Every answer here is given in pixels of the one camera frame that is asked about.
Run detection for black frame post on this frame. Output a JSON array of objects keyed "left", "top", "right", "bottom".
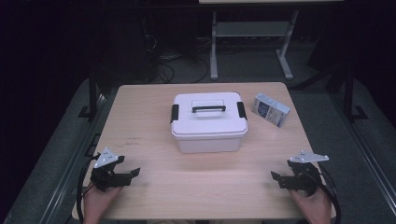
[
  {"left": 78, "top": 69, "right": 100, "bottom": 121},
  {"left": 342, "top": 66, "right": 369, "bottom": 123}
]

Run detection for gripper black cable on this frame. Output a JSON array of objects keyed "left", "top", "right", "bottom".
[
  {"left": 76, "top": 153, "right": 103, "bottom": 224},
  {"left": 317, "top": 163, "right": 343, "bottom": 224}
]

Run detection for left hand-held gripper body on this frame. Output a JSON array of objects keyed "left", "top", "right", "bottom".
[{"left": 90, "top": 147, "right": 123, "bottom": 192}]

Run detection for black table bracket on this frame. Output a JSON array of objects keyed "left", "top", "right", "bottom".
[{"left": 84, "top": 133, "right": 103, "bottom": 159}]

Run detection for black floor cables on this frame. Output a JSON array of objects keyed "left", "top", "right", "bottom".
[{"left": 143, "top": 34, "right": 211, "bottom": 85}]

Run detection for white plastic storage box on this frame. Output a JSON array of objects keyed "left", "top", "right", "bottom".
[{"left": 172, "top": 130, "right": 248, "bottom": 154}]

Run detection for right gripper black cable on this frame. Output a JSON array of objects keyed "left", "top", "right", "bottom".
[{"left": 317, "top": 163, "right": 343, "bottom": 224}]

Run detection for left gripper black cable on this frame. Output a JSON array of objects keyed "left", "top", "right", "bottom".
[{"left": 76, "top": 153, "right": 103, "bottom": 224}]

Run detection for white lid with black handle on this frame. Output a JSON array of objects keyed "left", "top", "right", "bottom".
[{"left": 169, "top": 91, "right": 249, "bottom": 138}]

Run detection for aluminium rail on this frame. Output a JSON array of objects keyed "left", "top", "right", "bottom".
[
  {"left": 38, "top": 92, "right": 108, "bottom": 224},
  {"left": 329, "top": 92, "right": 396, "bottom": 207}
]

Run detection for person's right hand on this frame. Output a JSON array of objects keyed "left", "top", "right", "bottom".
[{"left": 288, "top": 186, "right": 333, "bottom": 224}]

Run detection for grey metal desk frame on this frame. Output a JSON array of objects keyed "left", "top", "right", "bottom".
[{"left": 209, "top": 8, "right": 301, "bottom": 81}]

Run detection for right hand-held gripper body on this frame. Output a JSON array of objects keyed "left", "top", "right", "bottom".
[{"left": 289, "top": 150, "right": 330, "bottom": 198}]

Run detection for person's left hand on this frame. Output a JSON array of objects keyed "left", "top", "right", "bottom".
[{"left": 82, "top": 183, "right": 123, "bottom": 224}]

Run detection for blue and white carton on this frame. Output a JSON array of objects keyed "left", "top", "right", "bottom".
[{"left": 250, "top": 91, "right": 291, "bottom": 129}]

